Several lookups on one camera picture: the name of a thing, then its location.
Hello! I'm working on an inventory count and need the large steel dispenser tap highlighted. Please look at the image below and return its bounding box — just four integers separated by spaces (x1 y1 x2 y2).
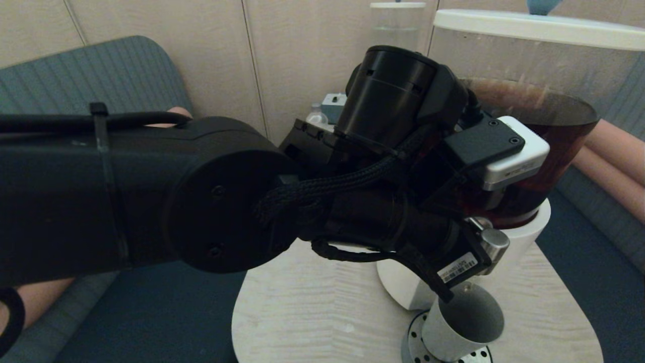
466 217 510 276

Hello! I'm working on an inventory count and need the grey plastic cup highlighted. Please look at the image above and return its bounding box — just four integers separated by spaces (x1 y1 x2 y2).
422 282 505 362

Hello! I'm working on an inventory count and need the large dark tea dispenser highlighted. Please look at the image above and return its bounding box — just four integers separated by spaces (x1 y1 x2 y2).
377 23 645 311

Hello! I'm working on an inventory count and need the large perforated steel drip tray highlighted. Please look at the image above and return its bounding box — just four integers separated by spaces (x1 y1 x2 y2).
402 310 492 363

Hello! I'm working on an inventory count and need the clear plastic bottle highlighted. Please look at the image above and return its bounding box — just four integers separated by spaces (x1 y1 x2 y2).
307 103 329 128

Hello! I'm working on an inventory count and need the grey-blue square box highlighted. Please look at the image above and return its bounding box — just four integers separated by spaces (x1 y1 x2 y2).
321 93 349 125

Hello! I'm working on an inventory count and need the dark blue seat cushion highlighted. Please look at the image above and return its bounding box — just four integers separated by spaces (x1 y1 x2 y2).
53 260 248 363
534 189 645 363

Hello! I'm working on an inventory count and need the pink bolster cushion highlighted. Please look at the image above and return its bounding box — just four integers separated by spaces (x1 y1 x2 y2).
585 118 645 188
572 146 645 225
146 106 194 128
0 276 77 333

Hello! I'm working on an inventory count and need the small clear water dispenser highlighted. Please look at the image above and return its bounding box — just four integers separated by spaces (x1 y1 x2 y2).
370 2 427 53

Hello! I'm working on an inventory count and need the large white dispenser lid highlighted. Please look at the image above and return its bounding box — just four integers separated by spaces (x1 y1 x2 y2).
433 0 645 51

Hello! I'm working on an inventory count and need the small white dispenser lid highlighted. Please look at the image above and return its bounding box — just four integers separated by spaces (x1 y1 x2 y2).
370 0 427 10

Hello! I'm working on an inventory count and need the black zip tie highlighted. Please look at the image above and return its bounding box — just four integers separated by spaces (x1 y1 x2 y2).
89 102 133 269

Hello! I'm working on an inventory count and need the black braided cable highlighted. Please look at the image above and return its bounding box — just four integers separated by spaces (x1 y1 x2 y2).
254 126 439 227
311 237 455 304

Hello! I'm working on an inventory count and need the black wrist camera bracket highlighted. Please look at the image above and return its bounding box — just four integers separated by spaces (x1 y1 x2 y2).
443 117 526 168

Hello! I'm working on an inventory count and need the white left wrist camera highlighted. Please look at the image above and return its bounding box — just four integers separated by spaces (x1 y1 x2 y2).
481 116 551 192

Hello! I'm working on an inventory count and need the black camera cable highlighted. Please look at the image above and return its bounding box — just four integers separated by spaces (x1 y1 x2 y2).
465 88 485 128

